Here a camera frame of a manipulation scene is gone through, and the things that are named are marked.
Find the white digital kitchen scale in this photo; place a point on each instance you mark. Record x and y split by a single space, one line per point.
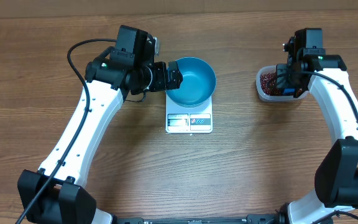
188 120

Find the clear plastic food container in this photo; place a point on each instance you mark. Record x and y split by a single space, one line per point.
266 98

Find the blue plastic measuring scoop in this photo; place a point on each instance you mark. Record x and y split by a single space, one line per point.
288 91

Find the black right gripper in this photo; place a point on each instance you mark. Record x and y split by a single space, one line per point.
288 85

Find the red adzuki beans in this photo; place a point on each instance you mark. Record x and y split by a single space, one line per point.
273 84

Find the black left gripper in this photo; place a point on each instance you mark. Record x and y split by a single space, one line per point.
163 83

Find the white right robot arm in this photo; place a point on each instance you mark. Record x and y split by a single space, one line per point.
310 70

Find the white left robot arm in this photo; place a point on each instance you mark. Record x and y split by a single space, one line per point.
55 192

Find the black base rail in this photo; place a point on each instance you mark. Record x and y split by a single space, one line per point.
277 218

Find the teal plastic bowl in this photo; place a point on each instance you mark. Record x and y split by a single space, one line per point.
198 85

